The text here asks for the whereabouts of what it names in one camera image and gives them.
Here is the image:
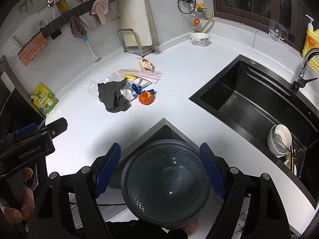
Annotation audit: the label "black appliance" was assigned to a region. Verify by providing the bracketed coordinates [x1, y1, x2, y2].
[0, 55, 46, 136]

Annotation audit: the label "white bottle brush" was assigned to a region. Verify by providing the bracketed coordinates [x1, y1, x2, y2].
[80, 36, 101, 63]

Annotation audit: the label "clear glass mug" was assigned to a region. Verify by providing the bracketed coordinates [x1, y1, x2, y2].
[268, 19, 289, 43]

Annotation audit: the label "steel cutting board rack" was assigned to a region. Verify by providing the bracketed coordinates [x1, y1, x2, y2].
[117, 28, 154, 56]

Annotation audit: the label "white dish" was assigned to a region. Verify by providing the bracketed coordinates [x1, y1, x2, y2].
[284, 159, 297, 178]

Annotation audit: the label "white wall outlet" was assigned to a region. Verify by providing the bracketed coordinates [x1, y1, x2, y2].
[19, 0, 34, 15]

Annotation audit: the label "brown cup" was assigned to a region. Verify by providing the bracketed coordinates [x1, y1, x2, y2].
[55, 0, 69, 13]

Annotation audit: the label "white peeler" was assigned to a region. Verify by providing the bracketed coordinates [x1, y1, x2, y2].
[111, 1, 120, 22]

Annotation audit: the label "person's left hand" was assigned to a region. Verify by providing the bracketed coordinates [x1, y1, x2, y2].
[0, 167, 36, 229]

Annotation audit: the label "crumpled white printed wrapper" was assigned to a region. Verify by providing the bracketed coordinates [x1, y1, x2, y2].
[189, 32, 210, 46]

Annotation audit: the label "beige gas hose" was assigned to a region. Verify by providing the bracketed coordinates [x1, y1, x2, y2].
[201, 9, 215, 33]

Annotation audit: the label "green and yellow pouch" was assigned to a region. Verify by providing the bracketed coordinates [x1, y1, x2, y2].
[33, 83, 59, 117]

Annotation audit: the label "black cable loop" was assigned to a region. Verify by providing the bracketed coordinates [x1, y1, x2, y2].
[177, 0, 196, 14]

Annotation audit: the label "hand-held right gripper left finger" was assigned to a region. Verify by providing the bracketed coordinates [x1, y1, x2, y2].
[27, 142, 122, 239]

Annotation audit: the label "black wall rail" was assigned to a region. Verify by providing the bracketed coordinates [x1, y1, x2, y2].
[40, 0, 115, 40]

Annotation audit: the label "black sink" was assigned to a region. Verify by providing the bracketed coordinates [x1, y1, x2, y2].
[189, 54, 319, 211]

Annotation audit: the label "white bowl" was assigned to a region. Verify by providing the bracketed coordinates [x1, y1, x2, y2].
[267, 124, 293, 156]

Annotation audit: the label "white chopsticks bundle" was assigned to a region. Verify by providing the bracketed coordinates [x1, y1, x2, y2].
[9, 36, 25, 49]

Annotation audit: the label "blue plastic scrap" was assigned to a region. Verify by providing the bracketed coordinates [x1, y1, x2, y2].
[131, 83, 155, 95]

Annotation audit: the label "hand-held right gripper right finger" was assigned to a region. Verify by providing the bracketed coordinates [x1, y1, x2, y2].
[199, 142, 292, 239]

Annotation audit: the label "red and white snack wrapper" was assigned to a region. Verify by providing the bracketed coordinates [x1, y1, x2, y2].
[137, 57, 155, 72]

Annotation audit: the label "grey perforated waste basket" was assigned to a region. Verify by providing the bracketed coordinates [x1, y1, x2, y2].
[121, 139, 212, 231]

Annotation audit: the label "brown chopsticks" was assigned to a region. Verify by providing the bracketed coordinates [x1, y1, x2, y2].
[284, 143, 299, 166]

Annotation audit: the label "mauve cloth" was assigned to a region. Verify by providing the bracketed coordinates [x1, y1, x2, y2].
[70, 16, 88, 39]

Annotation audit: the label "pink striped packet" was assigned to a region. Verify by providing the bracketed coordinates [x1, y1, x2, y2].
[121, 68, 163, 84]

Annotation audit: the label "clear plastic bag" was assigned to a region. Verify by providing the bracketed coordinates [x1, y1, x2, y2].
[88, 72, 127, 92]

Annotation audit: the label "pink cloth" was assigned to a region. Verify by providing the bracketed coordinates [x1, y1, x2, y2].
[90, 0, 110, 26]

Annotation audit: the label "dark grey cloth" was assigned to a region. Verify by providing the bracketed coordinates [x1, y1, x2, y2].
[98, 80, 132, 113]

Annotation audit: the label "orange patterned dishcloth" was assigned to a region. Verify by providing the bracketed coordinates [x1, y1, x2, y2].
[17, 32, 49, 67]

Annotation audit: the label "yellow detergent bottle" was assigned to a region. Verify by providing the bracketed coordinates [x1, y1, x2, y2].
[302, 15, 319, 60]

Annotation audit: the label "metal faucet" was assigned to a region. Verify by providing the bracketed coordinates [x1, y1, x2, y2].
[290, 47, 319, 92]

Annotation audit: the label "white paper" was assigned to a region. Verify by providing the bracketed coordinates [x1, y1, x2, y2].
[120, 88, 134, 102]

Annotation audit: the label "white cutting board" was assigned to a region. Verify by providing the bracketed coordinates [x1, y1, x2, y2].
[116, 0, 160, 53]

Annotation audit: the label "orange tangerine peel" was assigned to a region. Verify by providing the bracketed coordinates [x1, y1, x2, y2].
[139, 91, 155, 105]

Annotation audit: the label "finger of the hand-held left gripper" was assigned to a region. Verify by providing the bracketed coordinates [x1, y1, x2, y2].
[5, 123, 39, 142]
[37, 117, 68, 137]

